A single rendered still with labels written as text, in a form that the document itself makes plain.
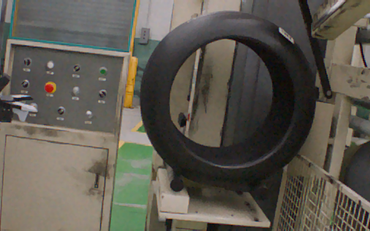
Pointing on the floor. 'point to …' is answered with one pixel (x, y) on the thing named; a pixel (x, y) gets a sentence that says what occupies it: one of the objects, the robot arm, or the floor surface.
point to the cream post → (209, 98)
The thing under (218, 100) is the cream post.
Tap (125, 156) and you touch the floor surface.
